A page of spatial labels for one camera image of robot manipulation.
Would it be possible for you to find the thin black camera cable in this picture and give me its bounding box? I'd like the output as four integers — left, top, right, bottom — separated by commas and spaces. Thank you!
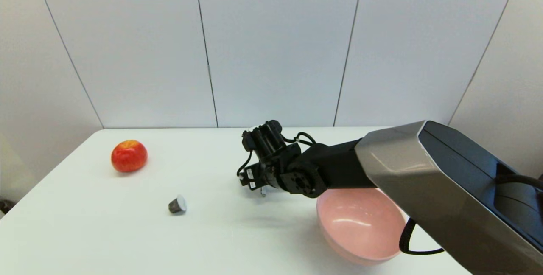
236, 151, 254, 179

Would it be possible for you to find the red apple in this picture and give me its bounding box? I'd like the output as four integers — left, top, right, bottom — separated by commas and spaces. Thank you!
111, 140, 148, 173

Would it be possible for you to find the black looping arm cable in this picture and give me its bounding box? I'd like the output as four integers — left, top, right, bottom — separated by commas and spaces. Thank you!
399, 218, 445, 255

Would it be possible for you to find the pink bowl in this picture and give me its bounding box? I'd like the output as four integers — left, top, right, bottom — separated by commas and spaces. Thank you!
316, 188, 408, 266

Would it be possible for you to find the dark coffee capsule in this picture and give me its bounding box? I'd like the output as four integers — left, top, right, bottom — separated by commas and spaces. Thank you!
168, 194, 187, 215

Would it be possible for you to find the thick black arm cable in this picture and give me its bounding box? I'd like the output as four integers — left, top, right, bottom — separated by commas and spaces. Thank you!
496, 175, 543, 191

